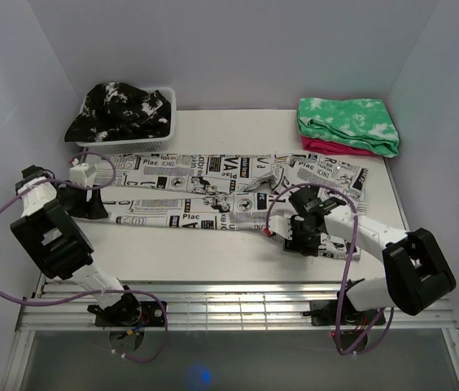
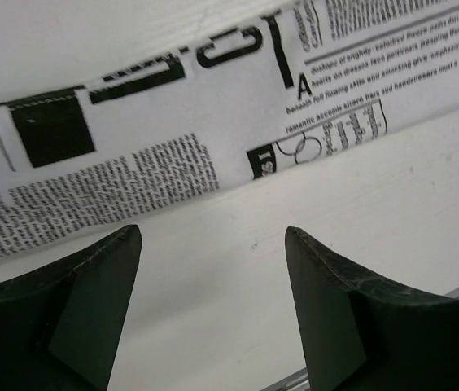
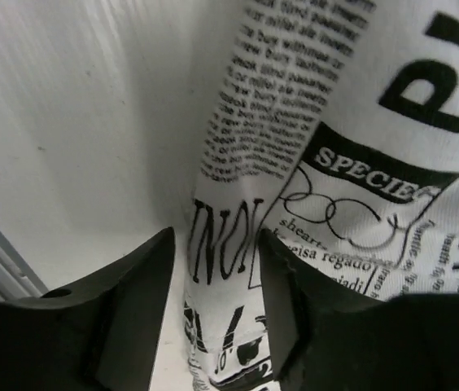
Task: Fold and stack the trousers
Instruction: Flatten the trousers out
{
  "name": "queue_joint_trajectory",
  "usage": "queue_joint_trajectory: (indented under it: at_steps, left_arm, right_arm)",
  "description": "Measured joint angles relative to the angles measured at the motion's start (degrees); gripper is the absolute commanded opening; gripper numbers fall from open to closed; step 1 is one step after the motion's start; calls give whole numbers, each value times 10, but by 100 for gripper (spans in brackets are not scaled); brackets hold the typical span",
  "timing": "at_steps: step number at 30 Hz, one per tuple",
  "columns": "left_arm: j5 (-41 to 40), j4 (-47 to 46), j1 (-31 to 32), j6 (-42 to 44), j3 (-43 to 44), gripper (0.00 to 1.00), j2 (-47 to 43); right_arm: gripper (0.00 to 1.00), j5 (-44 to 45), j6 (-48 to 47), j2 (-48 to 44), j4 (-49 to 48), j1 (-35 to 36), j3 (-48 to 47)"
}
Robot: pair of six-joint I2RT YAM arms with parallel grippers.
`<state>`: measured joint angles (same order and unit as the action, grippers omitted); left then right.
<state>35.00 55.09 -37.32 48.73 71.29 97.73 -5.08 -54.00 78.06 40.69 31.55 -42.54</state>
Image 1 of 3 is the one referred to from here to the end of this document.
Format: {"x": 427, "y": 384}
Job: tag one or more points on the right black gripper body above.
{"x": 301, "y": 230}

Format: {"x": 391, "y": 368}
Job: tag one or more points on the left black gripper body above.
{"x": 75, "y": 201}

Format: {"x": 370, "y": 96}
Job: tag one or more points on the newspaper print trousers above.
{"x": 216, "y": 192}

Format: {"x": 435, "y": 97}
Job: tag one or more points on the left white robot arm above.
{"x": 50, "y": 236}

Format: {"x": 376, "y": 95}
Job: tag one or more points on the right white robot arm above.
{"x": 416, "y": 272}

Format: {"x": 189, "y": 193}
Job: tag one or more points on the pink folded trousers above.
{"x": 330, "y": 148}

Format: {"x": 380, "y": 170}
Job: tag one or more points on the green white folded trousers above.
{"x": 359, "y": 123}

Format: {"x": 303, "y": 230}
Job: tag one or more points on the white plastic basket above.
{"x": 142, "y": 144}

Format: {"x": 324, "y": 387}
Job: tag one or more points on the black white patterned garment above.
{"x": 117, "y": 111}

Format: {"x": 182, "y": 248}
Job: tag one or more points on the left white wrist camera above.
{"x": 83, "y": 174}

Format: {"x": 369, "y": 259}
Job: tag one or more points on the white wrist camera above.
{"x": 279, "y": 228}
{"x": 83, "y": 174}

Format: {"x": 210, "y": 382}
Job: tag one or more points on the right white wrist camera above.
{"x": 279, "y": 228}

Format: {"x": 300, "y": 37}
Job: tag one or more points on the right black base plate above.
{"x": 323, "y": 313}

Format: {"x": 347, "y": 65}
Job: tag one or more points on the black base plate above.
{"x": 323, "y": 313}
{"x": 151, "y": 315}

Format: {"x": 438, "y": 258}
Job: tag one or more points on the aluminium rail frame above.
{"x": 237, "y": 281}

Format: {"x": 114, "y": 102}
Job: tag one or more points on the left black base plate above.
{"x": 151, "y": 315}

